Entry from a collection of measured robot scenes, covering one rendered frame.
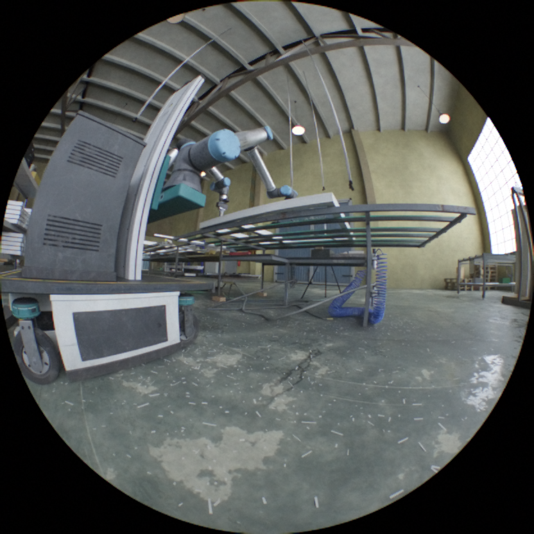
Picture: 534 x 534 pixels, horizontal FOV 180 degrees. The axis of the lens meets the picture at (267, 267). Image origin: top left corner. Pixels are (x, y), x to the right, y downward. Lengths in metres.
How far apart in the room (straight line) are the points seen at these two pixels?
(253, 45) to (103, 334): 8.38
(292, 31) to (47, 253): 8.14
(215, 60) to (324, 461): 9.05
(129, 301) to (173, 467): 0.45
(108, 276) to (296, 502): 0.71
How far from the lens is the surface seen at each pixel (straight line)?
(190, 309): 0.81
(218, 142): 0.73
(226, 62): 8.67
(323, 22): 8.17
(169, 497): 0.40
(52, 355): 0.67
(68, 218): 0.61
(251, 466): 0.41
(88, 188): 0.64
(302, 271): 8.14
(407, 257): 7.94
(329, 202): 1.19
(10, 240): 4.46
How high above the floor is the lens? 0.37
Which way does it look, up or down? 3 degrees up
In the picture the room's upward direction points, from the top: 3 degrees clockwise
